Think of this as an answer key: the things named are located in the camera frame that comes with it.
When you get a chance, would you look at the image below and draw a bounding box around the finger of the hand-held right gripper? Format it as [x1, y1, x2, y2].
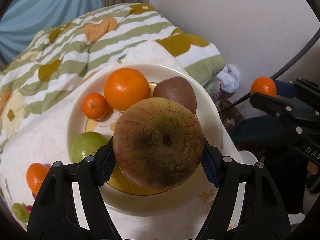
[250, 92, 304, 130]
[274, 79, 320, 105]

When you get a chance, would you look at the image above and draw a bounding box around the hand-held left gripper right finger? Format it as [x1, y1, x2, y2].
[197, 140, 292, 240]

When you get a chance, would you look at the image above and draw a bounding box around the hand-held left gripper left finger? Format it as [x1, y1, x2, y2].
[26, 137, 123, 240]

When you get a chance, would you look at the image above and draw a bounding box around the small tangerine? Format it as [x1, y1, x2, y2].
[26, 162, 50, 195]
[82, 93, 109, 120]
[250, 77, 277, 98]

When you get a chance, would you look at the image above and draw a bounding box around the green apple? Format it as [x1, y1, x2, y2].
[12, 202, 32, 223]
[70, 132, 109, 164]

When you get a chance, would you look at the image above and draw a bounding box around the white plate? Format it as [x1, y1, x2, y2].
[66, 64, 223, 217]

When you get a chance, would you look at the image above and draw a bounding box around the wrinkled brownish apple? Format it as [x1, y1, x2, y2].
[112, 98, 205, 190]

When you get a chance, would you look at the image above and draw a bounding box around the large orange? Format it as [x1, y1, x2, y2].
[103, 68, 150, 112]

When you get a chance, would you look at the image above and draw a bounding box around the brown kiwi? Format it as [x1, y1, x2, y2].
[152, 77, 197, 114]

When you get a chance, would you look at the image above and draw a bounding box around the person's right hand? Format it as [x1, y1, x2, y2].
[307, 160, 320, 177]

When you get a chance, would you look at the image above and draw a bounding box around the white round object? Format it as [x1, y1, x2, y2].
[237, 150, 258, 165]

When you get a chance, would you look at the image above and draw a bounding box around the black curved tube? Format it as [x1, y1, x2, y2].
[217, 22, 320, 112]

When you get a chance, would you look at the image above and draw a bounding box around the white plastic bag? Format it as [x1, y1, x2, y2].
[216, 64, 240, 93]

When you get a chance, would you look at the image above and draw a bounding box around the pale green cloth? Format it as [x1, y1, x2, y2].
[204, 80, 222, 95]

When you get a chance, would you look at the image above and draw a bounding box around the white floral tablecloth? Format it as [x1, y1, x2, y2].
[0, 40, 247, 240]

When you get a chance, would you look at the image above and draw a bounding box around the green striped floral blanket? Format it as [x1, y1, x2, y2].
[0, 3, 225, 155]

